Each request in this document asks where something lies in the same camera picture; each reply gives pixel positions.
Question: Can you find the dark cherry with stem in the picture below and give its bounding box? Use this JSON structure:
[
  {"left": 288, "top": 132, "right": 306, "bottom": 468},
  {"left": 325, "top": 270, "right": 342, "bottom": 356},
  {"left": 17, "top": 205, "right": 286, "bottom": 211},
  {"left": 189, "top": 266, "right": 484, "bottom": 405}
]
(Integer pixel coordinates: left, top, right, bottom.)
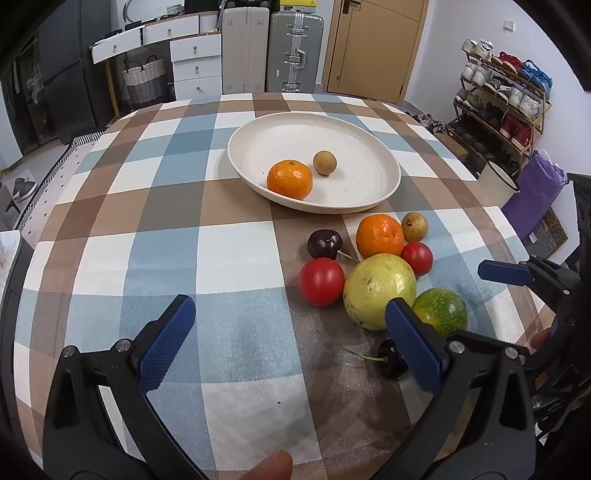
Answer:
[{"left": 342, "top": 338, "right": 409, "bottom": 380}]

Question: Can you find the small brown-yellow pear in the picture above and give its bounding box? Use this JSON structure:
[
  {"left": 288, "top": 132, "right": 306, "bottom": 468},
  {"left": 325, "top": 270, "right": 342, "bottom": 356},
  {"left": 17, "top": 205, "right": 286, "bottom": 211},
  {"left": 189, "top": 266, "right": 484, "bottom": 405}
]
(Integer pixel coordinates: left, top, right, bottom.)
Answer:
[{"left": 401, "top": 212, "right": 429, "bottom": 242}]

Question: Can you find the orange mandarin on table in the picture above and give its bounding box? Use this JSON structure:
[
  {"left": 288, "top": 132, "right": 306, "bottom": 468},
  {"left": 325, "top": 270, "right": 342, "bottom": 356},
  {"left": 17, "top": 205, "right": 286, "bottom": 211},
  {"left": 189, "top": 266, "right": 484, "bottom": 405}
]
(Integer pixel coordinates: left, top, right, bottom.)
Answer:
[{"left": 356, "top": 214, "right": 405, "bottom": 258}]

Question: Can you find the white drawer desk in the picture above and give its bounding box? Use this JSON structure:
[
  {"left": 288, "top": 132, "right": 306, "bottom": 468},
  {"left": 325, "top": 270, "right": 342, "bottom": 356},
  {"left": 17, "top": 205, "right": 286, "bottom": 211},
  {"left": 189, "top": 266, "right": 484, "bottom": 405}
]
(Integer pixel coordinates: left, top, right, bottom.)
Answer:
[{"left": 90, "top": 12, "right": 222, "bottom": 100}]

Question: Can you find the wooden shoe rack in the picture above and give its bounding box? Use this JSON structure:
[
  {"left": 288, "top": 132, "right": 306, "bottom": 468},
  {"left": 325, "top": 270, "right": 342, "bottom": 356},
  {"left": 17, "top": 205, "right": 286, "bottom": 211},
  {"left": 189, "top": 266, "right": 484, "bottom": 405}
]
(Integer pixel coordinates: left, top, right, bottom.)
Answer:
[{"left": 447, "top": 39, "right": 553, "bottom": 178}]

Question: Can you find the small red tomato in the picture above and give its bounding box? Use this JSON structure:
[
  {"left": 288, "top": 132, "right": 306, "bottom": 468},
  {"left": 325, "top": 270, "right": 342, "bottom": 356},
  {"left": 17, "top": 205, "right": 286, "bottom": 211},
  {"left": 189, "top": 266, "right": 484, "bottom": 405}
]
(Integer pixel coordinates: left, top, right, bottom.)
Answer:
[{"left": 401, "top": 242, "right": 434, "bottom": 277}]

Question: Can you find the purple bag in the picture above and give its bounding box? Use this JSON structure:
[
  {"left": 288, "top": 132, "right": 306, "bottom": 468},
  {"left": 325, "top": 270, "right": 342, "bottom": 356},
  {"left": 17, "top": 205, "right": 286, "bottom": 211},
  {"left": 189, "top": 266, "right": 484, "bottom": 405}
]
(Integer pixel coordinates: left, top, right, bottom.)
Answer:
[{"left": 501, "top": 149, "right": 569, "bottom": 240}]

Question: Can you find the person's right hand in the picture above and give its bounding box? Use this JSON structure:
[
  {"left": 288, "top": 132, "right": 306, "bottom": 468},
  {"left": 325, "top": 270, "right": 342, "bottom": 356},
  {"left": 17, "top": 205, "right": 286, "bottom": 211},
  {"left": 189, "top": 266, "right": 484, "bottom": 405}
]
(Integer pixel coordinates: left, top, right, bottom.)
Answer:
[{"left": 530, "top": 328, "right": 551, "bottom": 350}]

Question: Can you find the person's left hand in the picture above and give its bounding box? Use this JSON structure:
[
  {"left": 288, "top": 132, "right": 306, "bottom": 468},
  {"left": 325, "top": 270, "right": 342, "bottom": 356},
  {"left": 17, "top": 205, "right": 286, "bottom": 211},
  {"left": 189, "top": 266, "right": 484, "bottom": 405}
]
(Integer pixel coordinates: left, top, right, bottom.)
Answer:
[{"left": 240, "top": 450, "right": 294, "bottom": 480}]

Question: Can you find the white bucket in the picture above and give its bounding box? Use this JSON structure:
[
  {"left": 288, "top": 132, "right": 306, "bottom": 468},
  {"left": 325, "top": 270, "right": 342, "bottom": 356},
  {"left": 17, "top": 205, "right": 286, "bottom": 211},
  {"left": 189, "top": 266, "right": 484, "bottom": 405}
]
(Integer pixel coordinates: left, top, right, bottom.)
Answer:
[{"left": 478, "top": 161, "right": 520, "bottom": 207}]

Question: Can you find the woven laundry basket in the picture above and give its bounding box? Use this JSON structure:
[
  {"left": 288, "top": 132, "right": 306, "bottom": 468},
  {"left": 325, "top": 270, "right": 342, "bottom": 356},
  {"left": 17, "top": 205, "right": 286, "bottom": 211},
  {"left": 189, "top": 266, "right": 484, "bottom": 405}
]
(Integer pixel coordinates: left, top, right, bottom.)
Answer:
[{"left": 122, "top": 55, "right": 168, "bottom": 108}]

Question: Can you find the large yellow-green guava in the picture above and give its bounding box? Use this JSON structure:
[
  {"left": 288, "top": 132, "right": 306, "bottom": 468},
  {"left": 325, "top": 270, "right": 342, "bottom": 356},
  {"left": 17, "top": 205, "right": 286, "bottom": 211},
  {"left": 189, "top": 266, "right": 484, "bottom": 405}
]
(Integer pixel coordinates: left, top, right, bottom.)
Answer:
[{"left": 342, "top": 254, "right": 417, "bottom": 331}]

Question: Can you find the small brown longan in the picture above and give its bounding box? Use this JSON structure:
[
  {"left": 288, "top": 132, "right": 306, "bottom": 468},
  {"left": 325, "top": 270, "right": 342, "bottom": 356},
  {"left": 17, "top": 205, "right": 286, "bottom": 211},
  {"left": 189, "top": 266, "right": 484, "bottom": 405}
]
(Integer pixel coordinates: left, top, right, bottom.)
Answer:
[{"left": 312, "top": 150, "right": 338, "bottom": 176}]

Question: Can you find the checkered tablecloth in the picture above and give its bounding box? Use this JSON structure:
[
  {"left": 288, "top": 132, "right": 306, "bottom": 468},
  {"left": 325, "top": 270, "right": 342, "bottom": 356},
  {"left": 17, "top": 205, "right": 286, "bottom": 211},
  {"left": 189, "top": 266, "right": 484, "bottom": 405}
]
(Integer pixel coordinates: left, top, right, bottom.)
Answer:
[{"left": 14, "top": 94, "right": 551, "bottom": 479}]

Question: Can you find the orange mandarin in plate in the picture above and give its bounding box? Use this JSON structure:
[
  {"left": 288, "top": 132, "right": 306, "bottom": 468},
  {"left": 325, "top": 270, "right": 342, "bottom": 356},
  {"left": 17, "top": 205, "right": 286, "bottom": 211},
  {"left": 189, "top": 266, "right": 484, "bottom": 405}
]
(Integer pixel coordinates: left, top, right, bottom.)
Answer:
[{"left": 266, "top": 160, "right": 314, "bottom": 200}]

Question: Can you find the beige suitcase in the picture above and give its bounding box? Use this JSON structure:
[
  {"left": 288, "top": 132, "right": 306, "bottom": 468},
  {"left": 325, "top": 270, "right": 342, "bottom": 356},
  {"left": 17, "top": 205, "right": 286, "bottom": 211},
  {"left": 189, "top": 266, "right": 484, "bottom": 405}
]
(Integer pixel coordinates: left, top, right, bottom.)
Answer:
[{"left": 221, "top": 6, "right": 270, "bottom": 94}]

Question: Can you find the silver grey suitcase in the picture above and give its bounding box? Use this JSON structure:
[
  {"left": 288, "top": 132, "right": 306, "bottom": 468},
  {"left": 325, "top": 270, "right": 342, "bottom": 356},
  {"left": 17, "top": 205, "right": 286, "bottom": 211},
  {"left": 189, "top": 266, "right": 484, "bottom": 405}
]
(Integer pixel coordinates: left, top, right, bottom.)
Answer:
[{"left": 266, "top": 11, "right": 325, "bottom": 93}]

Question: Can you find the black refrigerator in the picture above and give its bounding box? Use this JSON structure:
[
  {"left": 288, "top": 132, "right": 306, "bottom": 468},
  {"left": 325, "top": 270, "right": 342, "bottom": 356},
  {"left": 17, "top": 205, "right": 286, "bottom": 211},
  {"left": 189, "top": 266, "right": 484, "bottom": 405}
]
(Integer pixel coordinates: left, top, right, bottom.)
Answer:
[{"left": 38, "top": 0, "right": 114, "bottom": 144}]

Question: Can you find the wooden door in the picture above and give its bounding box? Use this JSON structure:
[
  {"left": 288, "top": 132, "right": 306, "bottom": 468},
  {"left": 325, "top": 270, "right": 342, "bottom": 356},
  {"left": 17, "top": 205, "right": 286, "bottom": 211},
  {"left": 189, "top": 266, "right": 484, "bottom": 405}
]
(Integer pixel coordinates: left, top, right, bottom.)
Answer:
[{"left": 322, "top": 0, "right": 429, "bottom": 104}]

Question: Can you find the large red tomato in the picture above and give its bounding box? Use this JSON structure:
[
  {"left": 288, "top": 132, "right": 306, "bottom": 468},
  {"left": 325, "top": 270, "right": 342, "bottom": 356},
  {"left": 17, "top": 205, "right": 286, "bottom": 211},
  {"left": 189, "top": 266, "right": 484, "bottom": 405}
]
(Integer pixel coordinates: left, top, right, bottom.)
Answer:
[{"left": 297, "top": 258, "right": 345, "bottom": 307}]

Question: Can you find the green passion fruit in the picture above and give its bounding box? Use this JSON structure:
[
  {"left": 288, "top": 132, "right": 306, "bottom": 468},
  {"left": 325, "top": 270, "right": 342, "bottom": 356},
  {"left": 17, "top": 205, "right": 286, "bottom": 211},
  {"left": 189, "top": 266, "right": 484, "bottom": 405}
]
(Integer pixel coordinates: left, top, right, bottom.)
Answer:
[{"left": 413, "top": 288, "right": 468, "bottom": 337}]

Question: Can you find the large white plate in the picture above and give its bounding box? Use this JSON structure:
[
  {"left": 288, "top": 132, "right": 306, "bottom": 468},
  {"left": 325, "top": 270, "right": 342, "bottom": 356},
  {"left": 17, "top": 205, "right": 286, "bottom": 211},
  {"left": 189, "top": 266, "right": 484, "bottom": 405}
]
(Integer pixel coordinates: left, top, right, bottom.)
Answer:
[{"left": 226, "top": 112, "right": 402, "bottom": 214}]

